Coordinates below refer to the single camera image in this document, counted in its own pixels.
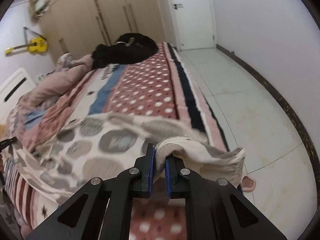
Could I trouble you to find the cream grey patterned pants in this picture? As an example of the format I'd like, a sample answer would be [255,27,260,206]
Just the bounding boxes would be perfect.
[12,113,245,204]

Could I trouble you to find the white room door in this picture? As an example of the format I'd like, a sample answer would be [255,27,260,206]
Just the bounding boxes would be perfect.
[172,0,215,50]

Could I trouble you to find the striped fleece bed blanket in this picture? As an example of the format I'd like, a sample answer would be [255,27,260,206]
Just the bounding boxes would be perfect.
[4,42,228,228]

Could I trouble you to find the white bed headboard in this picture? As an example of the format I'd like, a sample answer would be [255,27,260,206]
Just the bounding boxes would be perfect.
[0,68,36,124]

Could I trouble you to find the pink slipper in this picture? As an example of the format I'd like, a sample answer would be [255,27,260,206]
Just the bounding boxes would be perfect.
[241,175,257,192]

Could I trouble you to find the yellow ukulele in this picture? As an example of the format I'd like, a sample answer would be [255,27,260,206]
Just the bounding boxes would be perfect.
[4,36,48,55]

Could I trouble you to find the black clothing pile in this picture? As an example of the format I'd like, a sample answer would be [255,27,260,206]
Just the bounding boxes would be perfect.
[92,33,158,69]

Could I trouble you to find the beige wooden wardrobe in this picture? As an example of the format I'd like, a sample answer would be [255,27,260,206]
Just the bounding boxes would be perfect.
[29,0,167,61]

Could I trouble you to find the pink plaid quilt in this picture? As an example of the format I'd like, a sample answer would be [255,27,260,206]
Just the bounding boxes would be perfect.
[7,53,93,153]

